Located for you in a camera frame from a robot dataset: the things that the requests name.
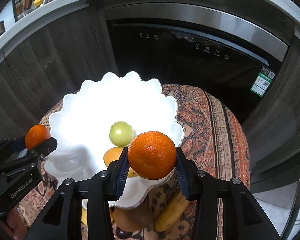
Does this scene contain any green apple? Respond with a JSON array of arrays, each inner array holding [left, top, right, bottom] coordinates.
[[109, 121, 135, 147]]

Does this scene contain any yellow cap bottle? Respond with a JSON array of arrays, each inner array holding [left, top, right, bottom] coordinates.
[[33, 0, 44, 8]]

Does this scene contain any black built-in dishwasher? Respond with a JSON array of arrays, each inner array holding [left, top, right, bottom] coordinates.
[[106, 3, 288, 123]]

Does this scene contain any green energy label sticker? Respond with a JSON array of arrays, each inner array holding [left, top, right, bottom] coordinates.
[[250, 66, 276, 97]]

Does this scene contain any yellow mango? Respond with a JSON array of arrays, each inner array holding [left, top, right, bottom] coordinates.
[[103, 146, 139, 178]]

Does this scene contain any patterned paisley tablecloth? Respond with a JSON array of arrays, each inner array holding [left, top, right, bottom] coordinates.
[[17, 85, 250, 239]]

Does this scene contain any large yellow lemon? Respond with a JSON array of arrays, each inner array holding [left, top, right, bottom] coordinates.
[[81, 207, 88, 226]]

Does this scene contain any small yellow banana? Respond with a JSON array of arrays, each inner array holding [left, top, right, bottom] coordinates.
[[154, 191, 189, 232]]

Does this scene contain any person hand holding gripper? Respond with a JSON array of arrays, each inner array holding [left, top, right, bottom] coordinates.
[[6, 207, 27, 240]]

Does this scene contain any brown round kiwi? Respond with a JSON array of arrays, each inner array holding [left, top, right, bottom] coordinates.
[[113, 203, 156, 232]]

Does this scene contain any orange tangerine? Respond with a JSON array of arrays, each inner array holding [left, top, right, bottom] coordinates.
[[25, 124, 51, 150], [127, 131, 177, 180]]

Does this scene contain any white scalloped fruit bowl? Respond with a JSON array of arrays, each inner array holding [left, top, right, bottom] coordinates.
[[43, 70, 185, 210]]

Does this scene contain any dark plum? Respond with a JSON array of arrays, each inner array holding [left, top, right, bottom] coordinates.
[[116, 227, 132, 239]]

